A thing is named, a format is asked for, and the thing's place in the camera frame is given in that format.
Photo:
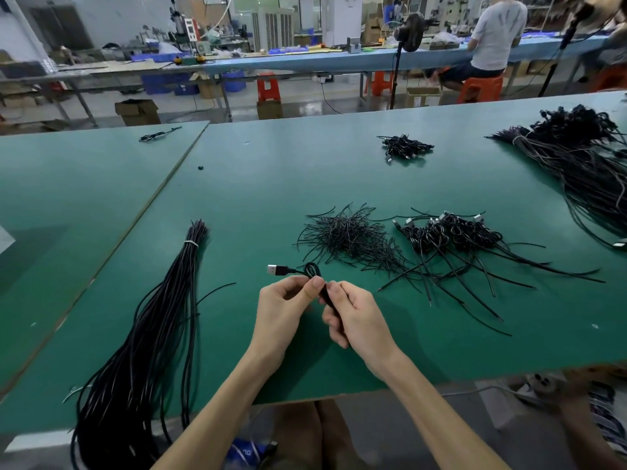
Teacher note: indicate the person's left hand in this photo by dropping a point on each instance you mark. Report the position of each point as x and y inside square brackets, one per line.
[279, 323]

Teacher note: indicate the person's right hand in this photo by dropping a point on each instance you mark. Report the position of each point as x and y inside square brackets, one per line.
[360, 328]

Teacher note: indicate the person's right forearm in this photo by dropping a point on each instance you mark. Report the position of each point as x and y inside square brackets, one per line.
[446, 421]

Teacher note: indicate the person's left forearm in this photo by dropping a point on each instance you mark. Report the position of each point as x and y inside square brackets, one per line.
[211, 421]

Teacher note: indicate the person's brown shorts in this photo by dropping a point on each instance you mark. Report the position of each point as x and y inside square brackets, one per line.
[311, 437]

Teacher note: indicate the person's right leg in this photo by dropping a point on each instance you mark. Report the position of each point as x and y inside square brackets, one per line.
[593, 421]

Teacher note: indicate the blue plastic item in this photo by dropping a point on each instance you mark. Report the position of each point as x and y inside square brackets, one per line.
[245, 453]

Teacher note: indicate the small cardboard box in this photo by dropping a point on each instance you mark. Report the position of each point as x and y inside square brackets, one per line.
[269, 109]

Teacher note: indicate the red plastic stool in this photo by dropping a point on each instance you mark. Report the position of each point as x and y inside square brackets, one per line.
[268, 88]

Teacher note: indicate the orange plastic stool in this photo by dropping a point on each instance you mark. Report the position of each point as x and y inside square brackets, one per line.
[609, 78]
[380, 83]
[480, 89]

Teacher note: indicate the open cardboard box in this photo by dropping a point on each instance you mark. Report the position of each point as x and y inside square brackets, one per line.
[137, 112]

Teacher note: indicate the long blue workbench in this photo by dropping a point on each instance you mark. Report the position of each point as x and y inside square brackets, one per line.
[343, 58]

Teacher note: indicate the large white box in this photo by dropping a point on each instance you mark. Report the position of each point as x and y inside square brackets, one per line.
[5, 240]

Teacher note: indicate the black fan on stand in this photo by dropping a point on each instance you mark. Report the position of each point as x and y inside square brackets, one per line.
[409, 32]

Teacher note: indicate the black tripod stand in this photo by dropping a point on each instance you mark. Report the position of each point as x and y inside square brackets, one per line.
[560, 49]

